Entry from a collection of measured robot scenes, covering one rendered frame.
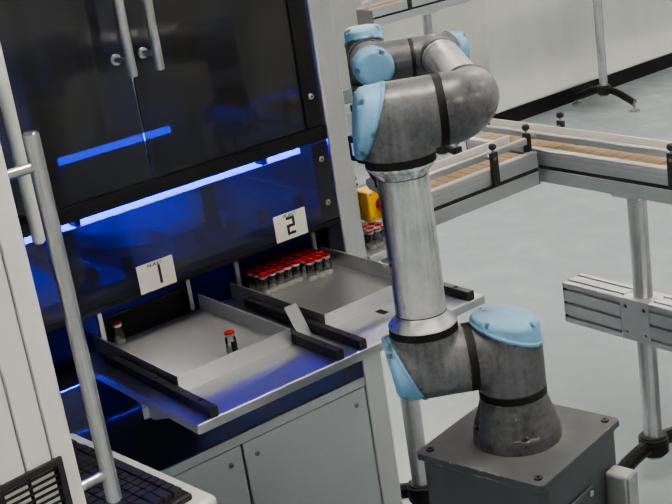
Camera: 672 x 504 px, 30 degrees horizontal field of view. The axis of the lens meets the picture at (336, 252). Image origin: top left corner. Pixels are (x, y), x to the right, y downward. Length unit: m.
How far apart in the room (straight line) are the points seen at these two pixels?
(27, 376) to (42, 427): 0.08
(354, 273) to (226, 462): 0.50
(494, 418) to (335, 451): 0.88
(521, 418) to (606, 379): 2.07
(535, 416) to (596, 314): 1.35
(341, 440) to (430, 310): 0.96
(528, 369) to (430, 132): 0.43
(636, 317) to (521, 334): 1.32
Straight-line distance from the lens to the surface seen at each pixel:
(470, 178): 3.21
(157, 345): 2.59
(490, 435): 2.15
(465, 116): 1.96
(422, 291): 2.04
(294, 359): 2.40
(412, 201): 1.99
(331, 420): 2.93
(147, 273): 2.56
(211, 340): 2.56
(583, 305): 3.49
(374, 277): 2.75
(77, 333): 1.91
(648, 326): 3.36
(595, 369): 4.27
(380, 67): 2.33
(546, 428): 2.15
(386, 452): 3.07
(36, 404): 1.89
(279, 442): 2.85
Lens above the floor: 1.83
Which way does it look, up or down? 19 degrees down
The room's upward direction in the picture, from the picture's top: 9 degrees counter-clockwise
